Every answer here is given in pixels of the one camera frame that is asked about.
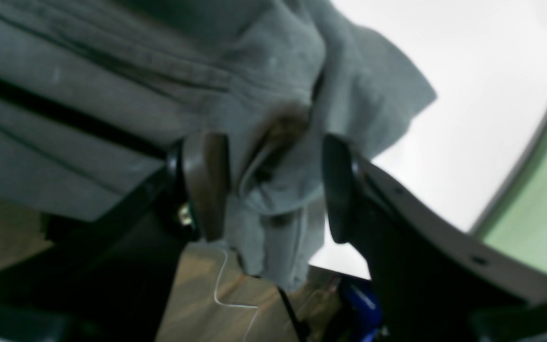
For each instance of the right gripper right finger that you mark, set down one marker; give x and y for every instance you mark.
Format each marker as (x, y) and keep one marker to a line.
(434, 283)

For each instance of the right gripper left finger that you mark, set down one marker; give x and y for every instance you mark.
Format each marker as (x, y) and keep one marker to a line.
(110, 280)

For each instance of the dark grey t-shirt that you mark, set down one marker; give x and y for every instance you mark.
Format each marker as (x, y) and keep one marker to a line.
(274, 76)

